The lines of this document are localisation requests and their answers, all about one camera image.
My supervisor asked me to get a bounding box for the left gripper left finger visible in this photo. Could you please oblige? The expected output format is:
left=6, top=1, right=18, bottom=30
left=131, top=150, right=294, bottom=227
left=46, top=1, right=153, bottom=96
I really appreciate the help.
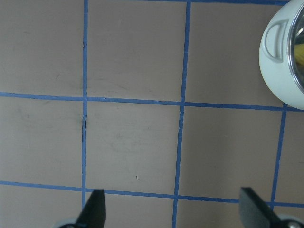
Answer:
left=56, top=190, right=106, bottom=228

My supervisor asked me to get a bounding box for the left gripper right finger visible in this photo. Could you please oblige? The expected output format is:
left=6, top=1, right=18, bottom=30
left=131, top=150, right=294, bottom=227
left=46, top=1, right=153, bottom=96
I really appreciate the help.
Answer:
left=239, top=187, right=304, bottom=228

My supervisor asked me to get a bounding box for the yellow corn cob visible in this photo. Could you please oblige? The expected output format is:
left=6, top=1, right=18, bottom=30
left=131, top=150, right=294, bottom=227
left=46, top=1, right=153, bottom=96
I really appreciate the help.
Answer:
left=294, top=43, right=304, bottom=66

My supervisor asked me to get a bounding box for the pale green steel pot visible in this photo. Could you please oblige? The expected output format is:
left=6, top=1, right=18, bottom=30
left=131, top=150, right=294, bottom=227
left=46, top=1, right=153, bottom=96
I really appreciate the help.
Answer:
left=259, top=0, right=304, bottom=110

